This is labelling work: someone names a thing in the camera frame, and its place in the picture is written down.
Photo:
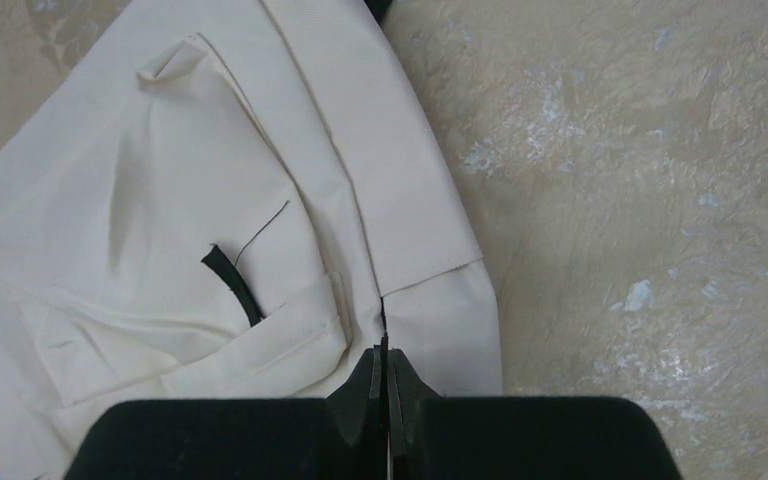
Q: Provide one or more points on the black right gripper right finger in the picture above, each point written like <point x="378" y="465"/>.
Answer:
<point x="406" y="392"/>

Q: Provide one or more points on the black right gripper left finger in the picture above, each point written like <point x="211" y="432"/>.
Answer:
<point x="354" y="410"/>

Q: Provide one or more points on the beige canvas backpack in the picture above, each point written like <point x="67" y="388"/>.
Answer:
<point x="228" y="199"/>

